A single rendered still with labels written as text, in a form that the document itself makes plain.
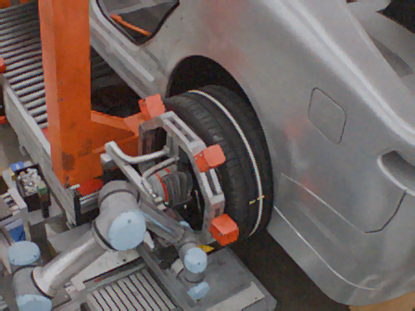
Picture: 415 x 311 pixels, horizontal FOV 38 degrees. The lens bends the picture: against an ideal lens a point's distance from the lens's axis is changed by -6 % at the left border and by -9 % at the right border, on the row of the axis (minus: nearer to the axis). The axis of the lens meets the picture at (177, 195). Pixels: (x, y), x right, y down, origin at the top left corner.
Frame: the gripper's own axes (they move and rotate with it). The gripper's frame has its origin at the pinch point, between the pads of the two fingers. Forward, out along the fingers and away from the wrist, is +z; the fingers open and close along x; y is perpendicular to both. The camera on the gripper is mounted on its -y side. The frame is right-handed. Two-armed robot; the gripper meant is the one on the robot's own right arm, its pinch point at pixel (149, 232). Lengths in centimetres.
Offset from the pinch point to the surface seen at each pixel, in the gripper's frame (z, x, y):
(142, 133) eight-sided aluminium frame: 40.3, -20.4, 11.0
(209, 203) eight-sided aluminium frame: -8.9, -20.2, 13.9
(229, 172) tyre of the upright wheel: -7.1, -29.0, 23.8
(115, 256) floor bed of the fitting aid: 50, -12, -75
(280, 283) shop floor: -5, -80, -82
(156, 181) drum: 14.7, -11.8, 8.8
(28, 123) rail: 139, -3, -44
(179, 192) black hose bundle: -2.2, -10.8, 18.5
